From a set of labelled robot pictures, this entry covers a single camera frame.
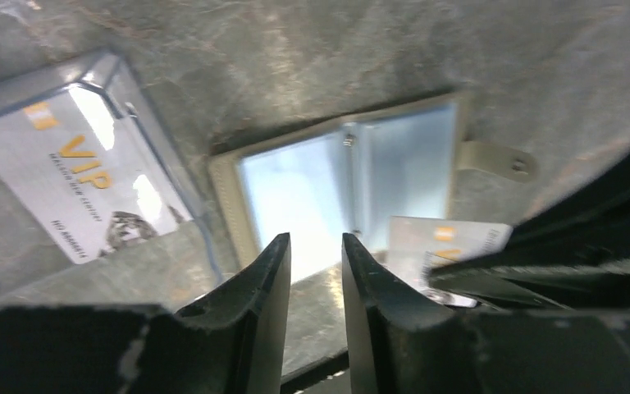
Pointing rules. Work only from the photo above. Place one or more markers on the clear plastic card sleeve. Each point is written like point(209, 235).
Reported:
point(27, 252)

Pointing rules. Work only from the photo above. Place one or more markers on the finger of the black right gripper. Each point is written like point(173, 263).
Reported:
point(585, 268)
point(606, 196)

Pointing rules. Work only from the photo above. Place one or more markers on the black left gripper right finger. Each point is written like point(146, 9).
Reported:
point(399, 341)

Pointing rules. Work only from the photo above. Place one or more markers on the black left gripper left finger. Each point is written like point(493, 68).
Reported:
point(231, 340)

